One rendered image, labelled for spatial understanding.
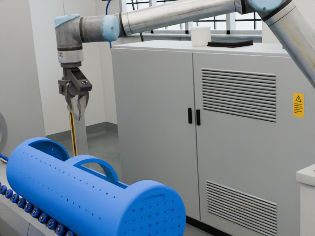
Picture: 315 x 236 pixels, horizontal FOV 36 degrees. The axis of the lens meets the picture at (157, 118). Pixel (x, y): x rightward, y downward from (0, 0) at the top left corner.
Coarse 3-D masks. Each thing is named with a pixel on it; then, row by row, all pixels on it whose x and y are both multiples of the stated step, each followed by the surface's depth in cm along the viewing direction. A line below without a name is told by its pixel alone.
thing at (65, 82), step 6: (66, 66) 170; (72, 66) 169; (66, 72) 174; (66, 78) 175; (60, 84) 175; (66, 84) 172; (72, 84) 171; (60, 90) 176; (72, 90) 171; (78, 90) 173
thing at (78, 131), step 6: (78, 66) 242; (72, 114) 246; (72, 120) 247; (84, 120) 249; (72, 126) 249; (78, 126) 247; (84, 126) 249; (72, 132) 250; (78, 132) 248; (84, 132) 250; (72, 138) 251; (78, 138) 248; (84, 138) 250; (72, 144) 253; (78, 144) 249; (84, 144) 251; (78, 150) 249; (84, 150) 252
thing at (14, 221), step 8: (0, 160) 289; (0, 168) 274; (0, 176) 260; (8, 184) 247; (0, 208) 230; (8, 208) 223; (0, 216) 229; (8, 216) 222; (16, 216) 216; (0, 224) 240; (8, 224) 222; (16, 224) 215; (24, 224) 209; (0, 232) 256; (8, 232) 234; (16, 232) 215; (24, 232) 208; (32, 232) 202; (40, 232) 197
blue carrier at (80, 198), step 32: (32, 160) 195; (64, 160) 225; (96, 160) 183; (32, 192) 189; (64, 192) 169; (96, 192) 156; (128, 192) 148; (160, 192) 151; (64, 224) 175; (96, 224) 151; (128, 224) 145; (160, 224) 153
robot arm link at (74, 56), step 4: (60, 52) 168; (64, 52) 167; (68, 52) 167; (72, 52) 167; (76, 52) 168; (80, 52) 169; (60, 56) 169; (64, 56) 168; (68, 56) 168; (72, 56) 168; (76, 56) 168; (80, 56) 170; (60, 60) 169; (64, 60) 168; (68, 60) 168; (72, 60) 168; (76, 60) 169; (80, 60) 170
